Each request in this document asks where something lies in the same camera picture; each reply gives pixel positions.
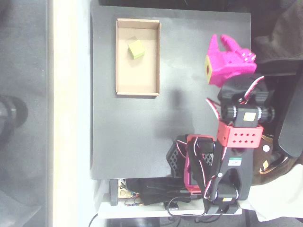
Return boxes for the white shelf board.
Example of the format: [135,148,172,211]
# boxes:
[98,193,242,219]

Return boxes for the dark brown fabric garment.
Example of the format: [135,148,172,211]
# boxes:
[250,0,303,71]

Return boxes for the shallow cardboard box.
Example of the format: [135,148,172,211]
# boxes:
[115,18,161,97]

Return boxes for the small black connector box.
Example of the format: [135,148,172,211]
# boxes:
[164,200,180,211]

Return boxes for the small wooden board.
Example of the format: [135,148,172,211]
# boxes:
[117,181,131,199]

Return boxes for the black looped cable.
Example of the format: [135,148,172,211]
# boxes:
[167,196,214,223]

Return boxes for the black chair part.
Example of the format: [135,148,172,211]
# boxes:
[269,75,303,166]

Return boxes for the black power adapter pouch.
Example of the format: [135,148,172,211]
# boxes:
[138,178,190,206]

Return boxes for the white cloth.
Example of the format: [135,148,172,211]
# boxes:
[240,163,303,223]

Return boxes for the black lattice robot base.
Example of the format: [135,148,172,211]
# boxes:
[166,134,189,179]

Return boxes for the brown bag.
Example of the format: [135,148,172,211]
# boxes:
[250,133,303,186]

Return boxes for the small board with coloured wires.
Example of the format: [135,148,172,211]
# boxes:
[124,198,145,207]

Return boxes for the black short cable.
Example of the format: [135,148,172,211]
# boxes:
[88,213,99,227]

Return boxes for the lime green cube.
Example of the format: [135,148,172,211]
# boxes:
[127,39,146,60]

